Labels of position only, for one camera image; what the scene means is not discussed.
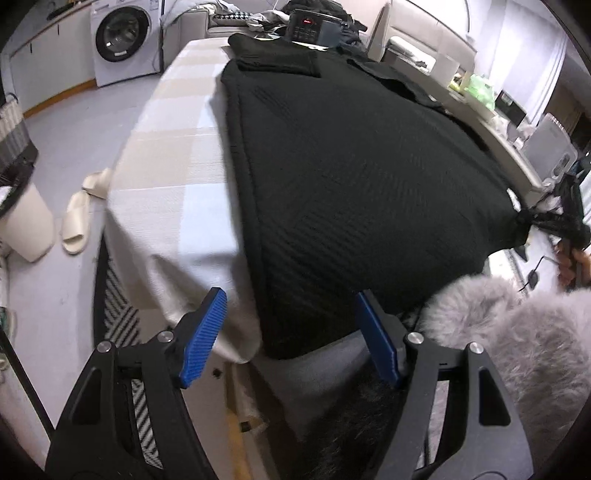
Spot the white kitchen base cabinet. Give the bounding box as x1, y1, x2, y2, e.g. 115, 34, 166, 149
1, 1, 95, 117

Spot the white air purifier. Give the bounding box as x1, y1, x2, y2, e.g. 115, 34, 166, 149
521, 113, 578, 182

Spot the white trash bin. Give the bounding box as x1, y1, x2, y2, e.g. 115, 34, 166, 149
1, 164, 55, 263

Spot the grey fluffy fur sleeve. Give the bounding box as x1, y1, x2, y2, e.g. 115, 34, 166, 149
417, 275, 590, 467

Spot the beige slipper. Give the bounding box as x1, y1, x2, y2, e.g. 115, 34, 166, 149
82, 168, 113, 200
61, 190, 90, 255

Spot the green plastic bag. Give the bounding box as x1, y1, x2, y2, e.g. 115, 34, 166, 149
464, 74, 495, 111

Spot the woven laundry basket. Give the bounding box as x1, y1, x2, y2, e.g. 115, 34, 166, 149
0, 93, 38, 187

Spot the black cardboard box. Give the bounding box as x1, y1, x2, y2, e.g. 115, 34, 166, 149
495, 90, 526, 127

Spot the beige slipper far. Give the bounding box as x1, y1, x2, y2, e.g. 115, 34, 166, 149
82, 168, 113, 200

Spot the dark electric pressure cooker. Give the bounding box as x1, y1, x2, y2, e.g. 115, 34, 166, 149
286, 9, 342, 48

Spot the grey sofa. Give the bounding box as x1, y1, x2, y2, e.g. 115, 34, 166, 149
161, 0, 297, 70

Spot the white washing machine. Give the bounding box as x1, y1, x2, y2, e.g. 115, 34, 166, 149
90, 0, 164, 87

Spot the checkered bed sheet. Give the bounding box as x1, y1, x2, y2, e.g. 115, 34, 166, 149
105, 38, 262, 364

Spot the beige slipper near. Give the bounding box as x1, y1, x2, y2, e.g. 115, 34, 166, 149
61, 190, 90, 255

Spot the person's right hand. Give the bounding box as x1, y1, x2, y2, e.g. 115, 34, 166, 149
555, 241, 590, 291

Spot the black knit t-shirt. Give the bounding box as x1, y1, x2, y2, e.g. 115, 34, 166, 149
221, 34, 529, 360

